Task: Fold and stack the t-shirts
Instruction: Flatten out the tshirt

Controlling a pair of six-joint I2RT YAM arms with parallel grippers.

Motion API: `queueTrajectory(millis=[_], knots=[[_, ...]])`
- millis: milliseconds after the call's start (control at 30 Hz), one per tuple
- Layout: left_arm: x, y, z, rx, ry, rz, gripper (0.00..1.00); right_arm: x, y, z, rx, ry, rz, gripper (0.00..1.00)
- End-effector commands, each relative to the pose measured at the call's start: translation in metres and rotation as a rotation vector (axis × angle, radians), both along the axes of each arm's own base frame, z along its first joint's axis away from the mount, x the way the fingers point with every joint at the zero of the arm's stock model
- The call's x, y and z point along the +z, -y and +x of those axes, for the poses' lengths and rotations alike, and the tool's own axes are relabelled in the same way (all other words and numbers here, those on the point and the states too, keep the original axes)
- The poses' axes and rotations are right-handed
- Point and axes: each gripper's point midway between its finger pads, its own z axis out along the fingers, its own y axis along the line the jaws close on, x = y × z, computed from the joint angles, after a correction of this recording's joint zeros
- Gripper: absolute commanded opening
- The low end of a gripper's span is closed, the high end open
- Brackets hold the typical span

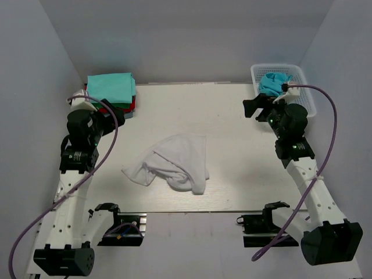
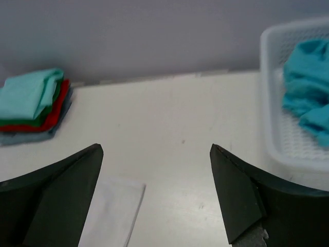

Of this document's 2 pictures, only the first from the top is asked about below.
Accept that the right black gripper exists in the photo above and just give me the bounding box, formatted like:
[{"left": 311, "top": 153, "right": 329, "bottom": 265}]
[{"left": 242, "top": 93, "right": 292, "bottom": 139}]

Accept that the white t-shirt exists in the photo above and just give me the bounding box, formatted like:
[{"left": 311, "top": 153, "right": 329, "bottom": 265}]
[{"left": 121, "top": 133, "right": 209, "bottom": 195}]

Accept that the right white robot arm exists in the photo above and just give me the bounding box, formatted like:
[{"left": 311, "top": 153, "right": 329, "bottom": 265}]
[{"left": 242, "top": 94, "right": 363, "bottom": 266}]

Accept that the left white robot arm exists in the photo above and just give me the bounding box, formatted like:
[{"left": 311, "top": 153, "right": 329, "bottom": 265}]
[{"left": 33, "top": 99, "right": 125, "bottom": 277}]

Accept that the folded green t-shirt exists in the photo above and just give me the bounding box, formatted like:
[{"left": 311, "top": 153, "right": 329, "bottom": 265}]
[{"left": 92, "top": 102, "right": 135, "bottom": 112}]

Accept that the folded red t-shirt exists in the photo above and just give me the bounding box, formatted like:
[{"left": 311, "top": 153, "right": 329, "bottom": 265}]
[{"left": 84, "top": 80, "right": 137, "bottom": 113}]

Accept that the crumpled blue t-shirt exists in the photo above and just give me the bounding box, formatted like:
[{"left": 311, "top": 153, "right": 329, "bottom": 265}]
[{"left": 259, "top": 72, "right": 292, "bottom": 97}]

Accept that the folded teal t-shirt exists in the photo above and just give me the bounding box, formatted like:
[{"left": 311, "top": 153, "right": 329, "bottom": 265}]
[{"left": 87, "top": 73, "right": 136, "bottom": 104}]

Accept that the white plastic basket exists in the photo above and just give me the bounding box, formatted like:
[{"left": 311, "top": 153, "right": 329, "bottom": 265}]
[{"left": 250, "top": 63, "right": 317, "bottom": 120}]

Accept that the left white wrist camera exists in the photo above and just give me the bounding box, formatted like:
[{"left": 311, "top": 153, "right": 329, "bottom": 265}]
[{"left": 66, "top": 89, "right": 97, "bottom": 112}]

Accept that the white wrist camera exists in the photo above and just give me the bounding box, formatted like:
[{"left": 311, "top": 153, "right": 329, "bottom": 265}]
[
  {"left": 273, "top": 83, "right": 300, "bottom": 103},
  {"left": 66, "top": 89, "right": 97, "bottom": 112}
]

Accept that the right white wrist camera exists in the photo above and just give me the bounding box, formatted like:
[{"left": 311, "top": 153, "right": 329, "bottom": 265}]
[{"left": 273, "top": 83, "right": 300, "bottom": 103}]

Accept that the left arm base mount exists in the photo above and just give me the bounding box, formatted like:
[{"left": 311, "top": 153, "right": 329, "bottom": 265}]
[{"left": 94, "top": 203, "right": 147, "bottom": 247}]

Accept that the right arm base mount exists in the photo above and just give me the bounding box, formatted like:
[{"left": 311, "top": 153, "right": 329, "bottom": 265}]
[{"left": 236, "top": 201, "right": 289, "bottom": 248}]

